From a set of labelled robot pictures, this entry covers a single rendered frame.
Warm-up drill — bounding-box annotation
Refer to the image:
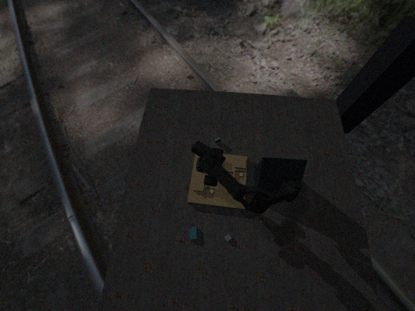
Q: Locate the teal rectangular block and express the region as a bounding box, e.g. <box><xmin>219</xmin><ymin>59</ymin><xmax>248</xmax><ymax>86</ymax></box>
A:
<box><xmin>189</xmin><ymin>226</ymin><xmax>197</xmax><ymax>239</ymax></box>

